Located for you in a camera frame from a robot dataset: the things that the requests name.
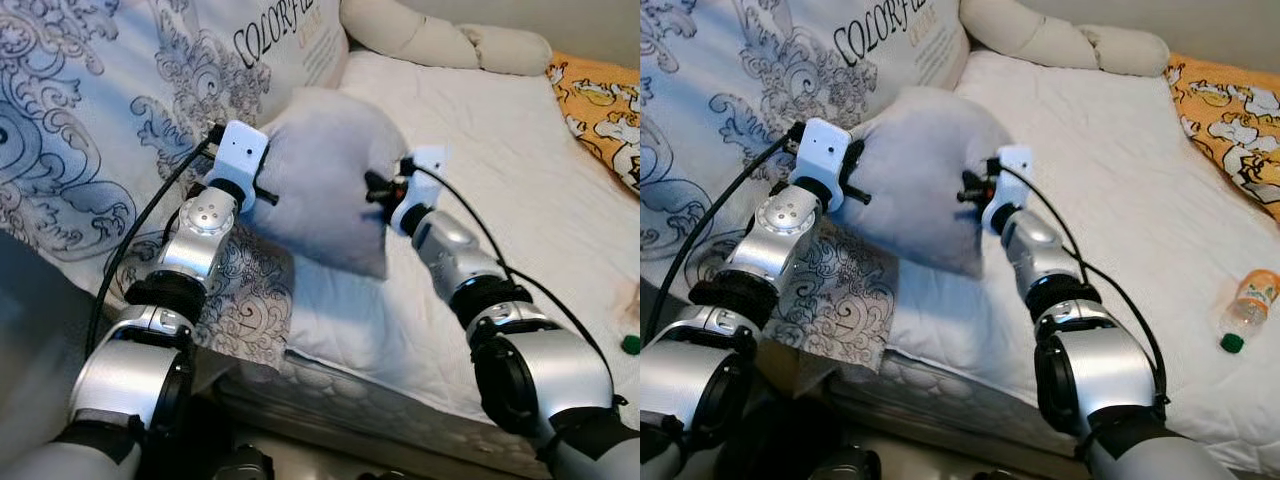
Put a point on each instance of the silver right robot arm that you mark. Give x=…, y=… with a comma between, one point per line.
x=1030, y=245
x=450, y=250

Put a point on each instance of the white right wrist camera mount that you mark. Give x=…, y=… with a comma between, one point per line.
x=1015, y=165
x=428, y=165

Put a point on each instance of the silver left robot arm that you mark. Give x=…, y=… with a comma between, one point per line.
x=780, y=240
x=195, y=240

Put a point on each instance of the green capped orange label bottle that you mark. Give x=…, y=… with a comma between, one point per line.
x=631, y=345
x=1255, y=295

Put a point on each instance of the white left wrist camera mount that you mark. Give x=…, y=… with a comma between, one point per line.
x=822, y=150
x=240, y=150

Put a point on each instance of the plain grey pillow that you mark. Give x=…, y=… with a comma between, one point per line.
x=915, y=170
x=320, y=170

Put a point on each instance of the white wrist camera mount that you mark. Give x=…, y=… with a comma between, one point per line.
x=240, y=150
x=1015, y=165
x=822, y=150
x=428, y=165

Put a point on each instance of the grey quilted mattress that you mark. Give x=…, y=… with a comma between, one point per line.
x=960, y=405
x=350, y=400

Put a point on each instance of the beige bolster pillow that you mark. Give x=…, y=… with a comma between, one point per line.
x=430, y=35
x=1050, y=35

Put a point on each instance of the white grey floral quilt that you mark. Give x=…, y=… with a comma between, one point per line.
x=720, y=80
x=80, y=100

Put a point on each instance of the orange cartoon pillow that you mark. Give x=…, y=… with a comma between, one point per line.
x=600, y=110
x=1230, y=120

